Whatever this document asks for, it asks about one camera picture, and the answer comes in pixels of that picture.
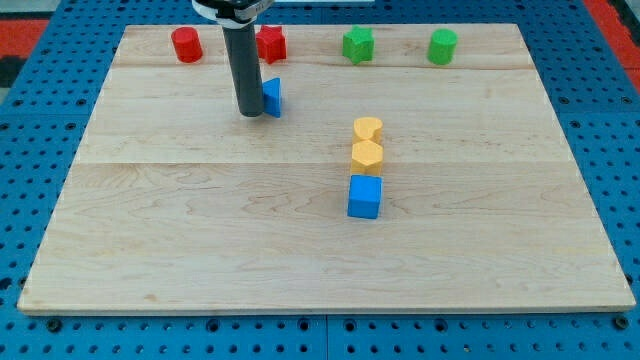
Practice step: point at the yellow hexagon block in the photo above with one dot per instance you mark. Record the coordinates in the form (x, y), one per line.
(366, 158)

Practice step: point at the blue triangle block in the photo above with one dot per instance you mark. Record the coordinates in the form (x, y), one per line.
(272, 97)

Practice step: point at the yellow heart block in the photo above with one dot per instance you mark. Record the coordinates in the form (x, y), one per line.
(367, 128)

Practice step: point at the wooden board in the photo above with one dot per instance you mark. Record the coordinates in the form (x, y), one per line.
(176, 204)

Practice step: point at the blue cube block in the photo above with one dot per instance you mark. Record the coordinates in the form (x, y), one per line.
(364, 197)

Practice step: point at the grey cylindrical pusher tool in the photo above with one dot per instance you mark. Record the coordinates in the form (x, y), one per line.
(243, 57)

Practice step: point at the red star block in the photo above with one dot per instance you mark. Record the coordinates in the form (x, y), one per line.
(271, 43)

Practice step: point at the red cylinder block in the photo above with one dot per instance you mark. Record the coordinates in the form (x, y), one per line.
(186, 44)

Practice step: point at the green cylinder block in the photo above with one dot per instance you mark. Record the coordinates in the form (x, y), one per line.
(442, 46)

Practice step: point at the green star block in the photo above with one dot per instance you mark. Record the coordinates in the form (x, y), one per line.
(358, 44)

